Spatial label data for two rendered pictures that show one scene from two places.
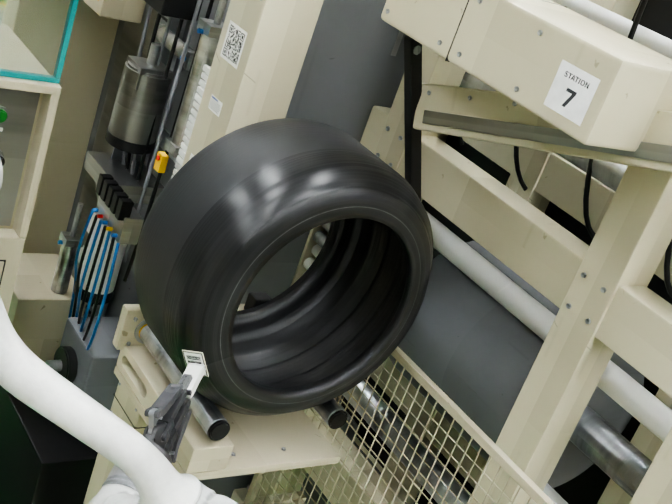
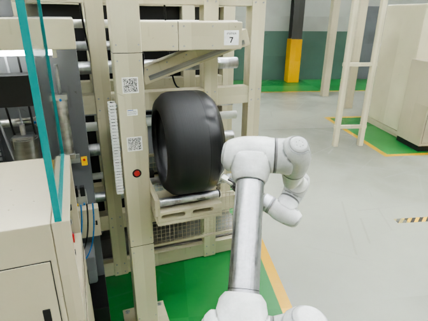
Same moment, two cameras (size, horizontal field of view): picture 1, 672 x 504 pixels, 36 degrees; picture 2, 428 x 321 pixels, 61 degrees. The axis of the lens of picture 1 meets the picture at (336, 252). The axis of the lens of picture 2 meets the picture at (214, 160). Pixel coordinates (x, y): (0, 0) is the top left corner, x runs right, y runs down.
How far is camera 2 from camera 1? 206 cm
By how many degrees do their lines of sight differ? 64
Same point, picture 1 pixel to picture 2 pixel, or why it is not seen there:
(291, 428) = not seen: hidden behind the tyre
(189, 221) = (205, 137)
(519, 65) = (209, 38)
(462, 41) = (183, 41)
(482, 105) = (172, 62)
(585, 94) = (235, 35)
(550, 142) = (205, 58)
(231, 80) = (137, 98)
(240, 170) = (199, 113)
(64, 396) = not seen: hidden behind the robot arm
